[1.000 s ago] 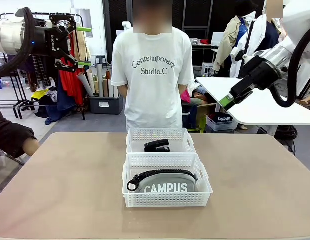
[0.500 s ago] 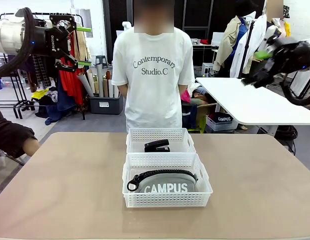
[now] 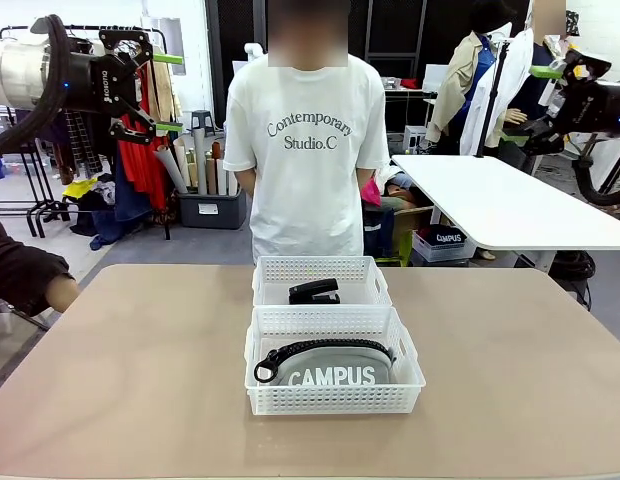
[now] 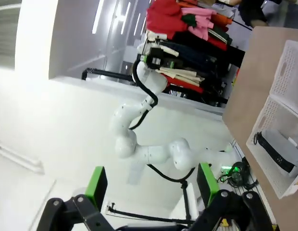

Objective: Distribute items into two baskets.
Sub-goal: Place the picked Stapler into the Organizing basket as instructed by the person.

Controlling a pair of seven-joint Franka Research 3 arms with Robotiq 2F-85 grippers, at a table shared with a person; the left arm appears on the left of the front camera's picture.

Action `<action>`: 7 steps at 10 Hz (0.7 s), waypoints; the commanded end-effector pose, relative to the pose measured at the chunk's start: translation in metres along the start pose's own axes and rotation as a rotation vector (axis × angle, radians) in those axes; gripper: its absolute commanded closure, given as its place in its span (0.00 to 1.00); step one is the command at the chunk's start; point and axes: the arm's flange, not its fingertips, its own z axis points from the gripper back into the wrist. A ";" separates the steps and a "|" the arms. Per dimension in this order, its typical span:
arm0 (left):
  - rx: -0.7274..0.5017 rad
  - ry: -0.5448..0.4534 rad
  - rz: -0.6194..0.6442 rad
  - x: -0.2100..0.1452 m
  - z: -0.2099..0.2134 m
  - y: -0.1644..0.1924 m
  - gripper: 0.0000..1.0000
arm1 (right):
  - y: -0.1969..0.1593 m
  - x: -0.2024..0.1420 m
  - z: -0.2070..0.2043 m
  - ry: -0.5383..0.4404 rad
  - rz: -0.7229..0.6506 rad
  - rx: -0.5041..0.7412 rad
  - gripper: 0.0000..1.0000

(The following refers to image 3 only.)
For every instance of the mannequin in beige trench coat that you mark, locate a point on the mannequin in beige trench coat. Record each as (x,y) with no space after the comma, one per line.
(457,85)

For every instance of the red garment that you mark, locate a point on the red garment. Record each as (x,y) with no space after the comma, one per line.
(140,170)

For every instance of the dark plaid garment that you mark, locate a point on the dark plaid garment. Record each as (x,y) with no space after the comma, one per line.
(82,145)

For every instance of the cardboard box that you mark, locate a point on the cardboard box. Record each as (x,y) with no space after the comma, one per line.
(412,222)

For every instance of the operator in black top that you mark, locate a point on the operator in black top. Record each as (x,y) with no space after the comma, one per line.
(15,270)

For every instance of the reddish brown tube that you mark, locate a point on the reddish brown tube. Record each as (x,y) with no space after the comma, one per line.
(216,150)

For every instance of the white monitor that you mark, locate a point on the white monitor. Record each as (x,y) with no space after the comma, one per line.
(434,77)

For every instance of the white paper roll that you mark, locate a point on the white paper roll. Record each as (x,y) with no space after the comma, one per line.
(233,182)
(222,180)

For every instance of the grey storage bin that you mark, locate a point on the grey storage bin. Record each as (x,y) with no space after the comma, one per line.
(212,215)

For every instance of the black stapler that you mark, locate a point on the black stapler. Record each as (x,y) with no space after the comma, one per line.
(310,290)

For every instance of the grey paper roll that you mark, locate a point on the grey paper roll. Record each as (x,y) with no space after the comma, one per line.
(170,170)

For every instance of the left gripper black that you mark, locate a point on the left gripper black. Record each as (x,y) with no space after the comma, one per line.
(97,82)

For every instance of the grey stool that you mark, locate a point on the grey stool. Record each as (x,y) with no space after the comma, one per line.
(201,120)

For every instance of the person in white T-shirt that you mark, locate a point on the person in white T-shirt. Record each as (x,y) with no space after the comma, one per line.
(305,200)

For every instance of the grey CAMPUS zipper pouch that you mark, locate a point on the grey CAMPUS zipper pouch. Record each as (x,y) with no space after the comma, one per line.
(335,375)

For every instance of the tall grey tube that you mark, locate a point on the tall grey tube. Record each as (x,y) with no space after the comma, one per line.
(200,160)

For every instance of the operator bare forearm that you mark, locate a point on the operator bare forearm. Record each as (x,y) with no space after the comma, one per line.
(62,292)

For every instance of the pink red cloth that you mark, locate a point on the pink red cloth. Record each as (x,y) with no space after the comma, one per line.
(372,192)

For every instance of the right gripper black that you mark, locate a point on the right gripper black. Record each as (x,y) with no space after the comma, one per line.
(595,107)

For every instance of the yellow cloth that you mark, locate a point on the yellow cloth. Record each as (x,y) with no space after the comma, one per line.
(80,189)

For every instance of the brown cardboard tube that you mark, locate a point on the brown cardboard tube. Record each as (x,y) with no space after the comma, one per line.
(211,175)

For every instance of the beige garment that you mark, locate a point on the beige garment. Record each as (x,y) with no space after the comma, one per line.
(162,95)

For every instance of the white perforated plastic basket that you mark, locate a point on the white perforated plastic basket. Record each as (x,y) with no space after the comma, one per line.
(320,267)
(335,400)

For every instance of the beige paper roll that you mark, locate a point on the beige paper roll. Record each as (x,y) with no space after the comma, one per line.
(182,155)

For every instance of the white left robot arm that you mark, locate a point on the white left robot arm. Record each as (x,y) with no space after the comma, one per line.
(20,75)

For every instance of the white table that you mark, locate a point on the white table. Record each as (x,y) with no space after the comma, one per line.
(490,200)

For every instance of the blue denim garment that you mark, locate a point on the blue denim garment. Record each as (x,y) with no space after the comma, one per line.
(125,205)

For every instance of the black clothes rack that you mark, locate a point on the black clothes rack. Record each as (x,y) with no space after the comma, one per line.
(38,218)

